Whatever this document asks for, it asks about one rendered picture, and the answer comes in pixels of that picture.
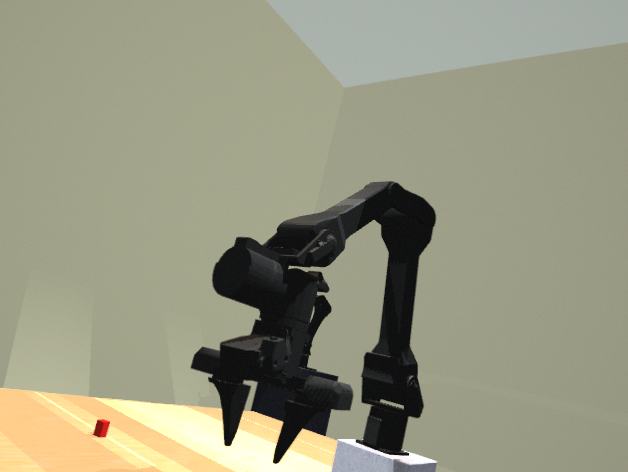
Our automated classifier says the small red block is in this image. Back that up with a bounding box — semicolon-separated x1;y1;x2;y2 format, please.
93;419;110;437

